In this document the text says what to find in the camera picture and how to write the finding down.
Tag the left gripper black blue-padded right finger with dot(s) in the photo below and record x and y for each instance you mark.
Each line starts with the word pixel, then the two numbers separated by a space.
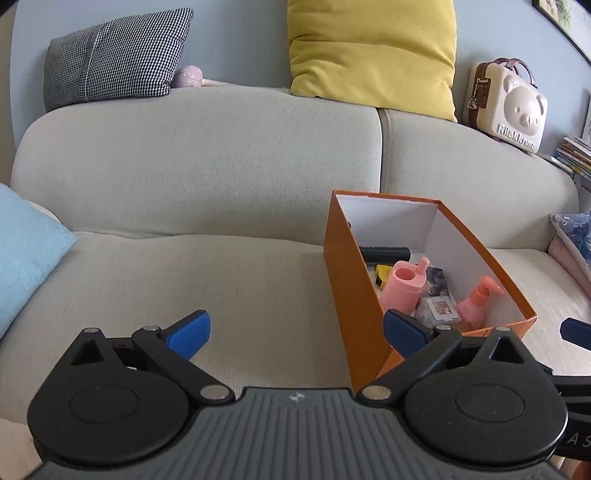
pixel 443 368

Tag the yellow cushion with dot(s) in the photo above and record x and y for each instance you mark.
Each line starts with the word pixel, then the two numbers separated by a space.
pixel 397 54

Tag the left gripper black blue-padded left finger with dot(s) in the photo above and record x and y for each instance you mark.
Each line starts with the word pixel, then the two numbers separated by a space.
pixel 152 367

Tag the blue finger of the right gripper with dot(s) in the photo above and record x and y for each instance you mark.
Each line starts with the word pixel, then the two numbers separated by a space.
pixel 576 332

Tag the black white checkered cushion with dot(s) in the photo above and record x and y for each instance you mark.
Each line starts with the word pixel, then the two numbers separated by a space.
pixel 129 57

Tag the orange cardboard box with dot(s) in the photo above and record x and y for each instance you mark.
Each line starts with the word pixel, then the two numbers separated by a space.
pixel 429 229

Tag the cream bear mini suitcase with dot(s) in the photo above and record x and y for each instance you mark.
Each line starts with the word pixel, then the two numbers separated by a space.
pixel 504 102

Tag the stack of books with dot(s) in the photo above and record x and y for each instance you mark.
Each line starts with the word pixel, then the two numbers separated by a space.
pixel 573 156

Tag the yellow tape measure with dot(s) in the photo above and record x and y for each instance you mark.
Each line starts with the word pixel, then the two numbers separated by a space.
pixel 382 274

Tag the dark green tube bottle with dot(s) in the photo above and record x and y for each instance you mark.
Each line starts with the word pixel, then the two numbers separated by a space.
pixel 385 255

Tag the light blue cushion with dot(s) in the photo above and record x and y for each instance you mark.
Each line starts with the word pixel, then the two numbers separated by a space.
pixel 32 245

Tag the dark illustrated card box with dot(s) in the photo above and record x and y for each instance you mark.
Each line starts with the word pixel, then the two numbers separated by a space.
pixel 436 284

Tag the pink plush toy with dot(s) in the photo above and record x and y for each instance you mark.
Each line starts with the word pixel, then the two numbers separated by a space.
pixel 192 77

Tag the framed wall picture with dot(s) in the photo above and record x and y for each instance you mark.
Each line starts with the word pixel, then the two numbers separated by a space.
pixel 572 17

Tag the pink pump bottle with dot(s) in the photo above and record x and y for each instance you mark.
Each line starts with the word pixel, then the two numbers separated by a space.
pixel 472 308

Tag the beige fabric sofa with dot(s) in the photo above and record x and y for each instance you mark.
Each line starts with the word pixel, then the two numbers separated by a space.
pixel 217 199

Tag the pink plastic cup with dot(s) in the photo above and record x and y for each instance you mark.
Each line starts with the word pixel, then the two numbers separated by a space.
pixel 405 286

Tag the blue floral cushion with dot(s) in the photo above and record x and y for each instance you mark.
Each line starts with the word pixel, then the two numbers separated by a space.
pixel 574 231

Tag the pink cushion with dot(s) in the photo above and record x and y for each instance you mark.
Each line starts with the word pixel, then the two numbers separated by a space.
pixel 560 253

